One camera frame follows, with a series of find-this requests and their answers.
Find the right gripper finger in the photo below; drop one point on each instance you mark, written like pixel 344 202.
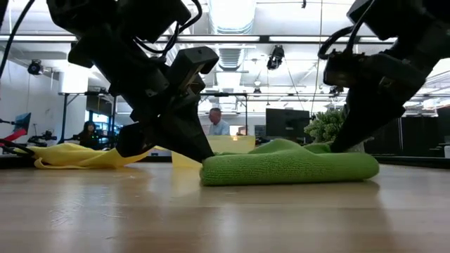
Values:
pixel 376 121
pixel 349 119

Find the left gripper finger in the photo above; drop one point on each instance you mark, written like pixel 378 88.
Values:
pixel 175 140
pixel 197 133

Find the yellow translucent plastic bin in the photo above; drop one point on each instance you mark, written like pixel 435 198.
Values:
pixel 232 144

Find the green microfiber towel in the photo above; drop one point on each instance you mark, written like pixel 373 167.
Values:
pixel 288 168

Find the yellow microfiber towel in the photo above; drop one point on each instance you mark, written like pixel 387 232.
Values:
pixel 70 156

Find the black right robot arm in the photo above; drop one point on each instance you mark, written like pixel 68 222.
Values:
pixel 432 21

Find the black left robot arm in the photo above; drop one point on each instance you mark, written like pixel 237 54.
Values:
pixel 105 14

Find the background black robot arm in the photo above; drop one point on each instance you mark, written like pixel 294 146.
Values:
pixel 45 136

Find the person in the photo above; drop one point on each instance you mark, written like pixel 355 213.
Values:
pixel 88 137
pixel 218 124

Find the artificial plant in patterned pot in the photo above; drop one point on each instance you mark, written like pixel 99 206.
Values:
pixel 325 124

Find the black ceiling spotlight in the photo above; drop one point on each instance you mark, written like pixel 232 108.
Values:
pixel 335 90
pixel 35 67
pixel 276 56

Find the black partition panels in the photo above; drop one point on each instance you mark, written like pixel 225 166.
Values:
pixel 422 137

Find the black monitor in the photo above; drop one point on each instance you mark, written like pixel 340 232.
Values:
pixel 286 123

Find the black overhead beam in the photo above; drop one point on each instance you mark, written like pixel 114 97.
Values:
pixel 264 38

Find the red and blue panel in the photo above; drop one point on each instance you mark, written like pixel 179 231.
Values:
pixel 22 121

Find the black gantry frame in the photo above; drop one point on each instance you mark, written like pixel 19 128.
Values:
pixel 92 93
pixel 225 94

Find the black aluminium table frame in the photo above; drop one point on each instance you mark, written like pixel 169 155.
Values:
pixel 415 161

